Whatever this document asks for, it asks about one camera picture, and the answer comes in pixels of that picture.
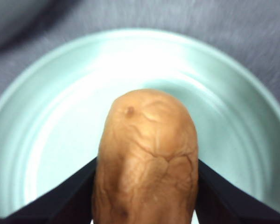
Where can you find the green plate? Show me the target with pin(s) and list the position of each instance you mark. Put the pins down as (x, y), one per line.
(52, 109)

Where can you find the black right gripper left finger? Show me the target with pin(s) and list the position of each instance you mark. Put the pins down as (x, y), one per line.
(69, 201)

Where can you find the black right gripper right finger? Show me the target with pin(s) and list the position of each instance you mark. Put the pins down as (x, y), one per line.
(220, 201)

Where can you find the brown potato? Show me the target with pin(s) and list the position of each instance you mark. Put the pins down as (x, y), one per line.
(147, 164)

